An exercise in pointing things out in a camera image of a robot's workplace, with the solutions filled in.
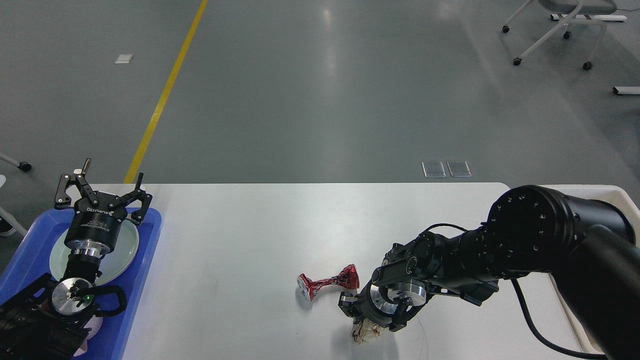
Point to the red foil candy wrapper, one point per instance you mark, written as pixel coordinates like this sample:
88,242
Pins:
347,278

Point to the white table leg base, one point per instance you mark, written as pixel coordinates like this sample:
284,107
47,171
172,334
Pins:
596,17

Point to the white floor marker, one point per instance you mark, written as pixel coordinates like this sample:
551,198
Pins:
123,59

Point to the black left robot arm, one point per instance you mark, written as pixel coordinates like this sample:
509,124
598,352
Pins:
48,319

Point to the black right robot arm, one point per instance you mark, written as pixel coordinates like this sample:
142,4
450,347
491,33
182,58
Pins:
587,245

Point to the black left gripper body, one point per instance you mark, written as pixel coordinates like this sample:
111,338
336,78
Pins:
94,231

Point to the blue plastic tray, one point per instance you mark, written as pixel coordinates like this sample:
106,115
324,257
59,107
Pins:
32,259

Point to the brown paper ball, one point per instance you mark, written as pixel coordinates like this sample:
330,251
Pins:
366,331

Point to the pink mug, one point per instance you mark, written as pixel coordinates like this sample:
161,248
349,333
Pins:
93,326

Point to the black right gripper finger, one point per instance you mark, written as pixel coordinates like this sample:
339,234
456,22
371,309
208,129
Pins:
350,304
397,322

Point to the mint green plate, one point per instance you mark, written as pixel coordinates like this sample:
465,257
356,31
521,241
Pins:
59,254

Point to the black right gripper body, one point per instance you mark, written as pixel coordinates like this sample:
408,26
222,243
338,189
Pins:
374,306

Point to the left floor socket plate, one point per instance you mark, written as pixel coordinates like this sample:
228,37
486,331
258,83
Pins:
434,169

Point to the right floor socket plate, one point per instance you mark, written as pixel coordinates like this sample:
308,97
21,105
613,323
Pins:
459,169

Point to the white furniture foot right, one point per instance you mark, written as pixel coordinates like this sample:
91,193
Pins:
626,90

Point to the white office chair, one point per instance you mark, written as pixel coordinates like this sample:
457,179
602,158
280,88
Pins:
573,8

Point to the white plastic bin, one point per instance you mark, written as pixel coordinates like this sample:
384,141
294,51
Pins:
620,199

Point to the floor socket plate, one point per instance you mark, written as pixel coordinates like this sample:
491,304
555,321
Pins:
434,169
459,169

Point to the chair leg with caster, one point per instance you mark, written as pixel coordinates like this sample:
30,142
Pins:
23,166

